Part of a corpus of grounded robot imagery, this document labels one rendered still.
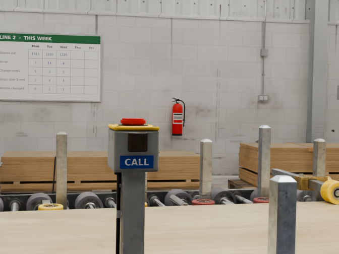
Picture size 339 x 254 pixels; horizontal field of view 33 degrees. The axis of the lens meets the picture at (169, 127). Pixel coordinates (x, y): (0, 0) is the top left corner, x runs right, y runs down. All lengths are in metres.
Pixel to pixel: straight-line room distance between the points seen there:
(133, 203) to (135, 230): 0.04
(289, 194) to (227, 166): 7.47
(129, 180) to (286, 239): 0.29
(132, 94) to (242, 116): 1.66
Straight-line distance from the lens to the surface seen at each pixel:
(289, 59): 8.70
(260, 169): 2.16
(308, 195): 2.71
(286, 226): 0.98
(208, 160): 2.07
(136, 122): 0.88
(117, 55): 8.11
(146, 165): 0.87
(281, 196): 0.97
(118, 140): 0.86
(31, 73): 8.07
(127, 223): 0.90
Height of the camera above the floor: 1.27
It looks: 3 degrees down
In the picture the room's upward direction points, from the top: 1 degrees clockwise
